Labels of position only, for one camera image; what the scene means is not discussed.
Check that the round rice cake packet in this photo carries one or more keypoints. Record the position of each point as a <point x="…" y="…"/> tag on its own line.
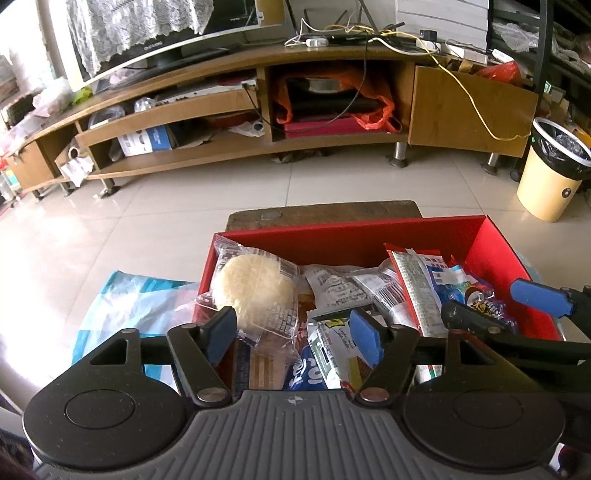
<point x="254" y="288"/>

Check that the paper bag with tape roll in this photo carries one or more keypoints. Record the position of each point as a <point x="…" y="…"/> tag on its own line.
<point x="74" y="168"/>

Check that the red cardboard box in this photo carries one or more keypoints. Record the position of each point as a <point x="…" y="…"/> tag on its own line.
<point x="351" y="240"/>

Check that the wooden television stand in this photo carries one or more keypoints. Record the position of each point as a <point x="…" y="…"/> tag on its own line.
<point x="461" y="115"/>

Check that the crumpled white plastic bag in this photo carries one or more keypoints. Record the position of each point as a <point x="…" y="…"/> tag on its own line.
<point x="53" y="97"/>

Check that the orange plastic bag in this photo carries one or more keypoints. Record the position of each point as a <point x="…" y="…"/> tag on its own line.
<point x="383" y="108"/>

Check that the red white snack packet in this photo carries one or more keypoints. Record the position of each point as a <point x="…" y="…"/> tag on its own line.
<point x="415" y="286"/>

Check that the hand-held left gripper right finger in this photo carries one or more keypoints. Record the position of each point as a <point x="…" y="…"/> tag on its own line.
<point x="367" y="338"/>

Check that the green white snack packet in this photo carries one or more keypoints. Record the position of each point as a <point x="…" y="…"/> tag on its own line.
<point x="330" y="351"/>

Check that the black router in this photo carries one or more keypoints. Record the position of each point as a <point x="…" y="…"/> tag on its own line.
<point x="351" y="34"/>

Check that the silver foil packet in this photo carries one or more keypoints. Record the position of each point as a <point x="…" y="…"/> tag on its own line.
<point x="332" y="286"/>

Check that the blue colourful candy packet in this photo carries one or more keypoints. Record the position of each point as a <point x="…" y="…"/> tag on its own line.
<point x="489" y="305"/>

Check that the blue white checked cloth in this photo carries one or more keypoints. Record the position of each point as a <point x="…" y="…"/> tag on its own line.
<point x="138" y="295"/>

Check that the white blue carton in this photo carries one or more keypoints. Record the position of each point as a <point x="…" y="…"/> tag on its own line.
<point x="145" y="143"/>

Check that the wicker basket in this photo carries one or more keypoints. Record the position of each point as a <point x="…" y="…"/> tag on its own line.
<point x="18" y="108"/>

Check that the flat red box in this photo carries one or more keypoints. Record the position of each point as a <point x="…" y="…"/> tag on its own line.
<point x="332" y="127"/>

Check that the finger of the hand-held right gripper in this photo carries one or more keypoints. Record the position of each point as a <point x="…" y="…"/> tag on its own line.
<point x="538" y="294"/>
<point x="466" y="316"/>

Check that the black bin liner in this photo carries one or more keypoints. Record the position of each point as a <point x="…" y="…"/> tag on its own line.
<point x="563" y="150"/>

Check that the red plastic bag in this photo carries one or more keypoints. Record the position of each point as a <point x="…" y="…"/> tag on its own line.
<point x="501" y="73"/>

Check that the clear long wafer packet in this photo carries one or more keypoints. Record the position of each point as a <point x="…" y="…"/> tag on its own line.
<point x="263" y="367"/>

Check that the black shelving rack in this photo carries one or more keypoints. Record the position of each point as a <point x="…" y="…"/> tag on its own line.
<point x="554" y="55"/>

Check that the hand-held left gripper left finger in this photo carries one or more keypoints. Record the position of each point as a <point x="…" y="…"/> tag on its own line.
<point x="221" y="333"/>

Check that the blue snack packet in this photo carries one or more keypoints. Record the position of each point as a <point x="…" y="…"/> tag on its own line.
<point x="302" y="372"/>

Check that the black media player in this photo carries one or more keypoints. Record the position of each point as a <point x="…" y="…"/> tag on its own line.
<point x="332" y="104"/>

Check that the flat screen television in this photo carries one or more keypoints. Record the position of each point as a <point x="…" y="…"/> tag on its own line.
<point x="240" y="27"/>

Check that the white plastic drawers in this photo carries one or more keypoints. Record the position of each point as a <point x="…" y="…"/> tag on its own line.
<point x="8" y="182"/>

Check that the white lace cloth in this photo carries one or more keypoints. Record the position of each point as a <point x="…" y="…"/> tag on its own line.
<point x="138" y="32"/>

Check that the beige trash bin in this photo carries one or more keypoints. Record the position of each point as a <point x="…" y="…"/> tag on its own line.
<point x="545" y="198"/>

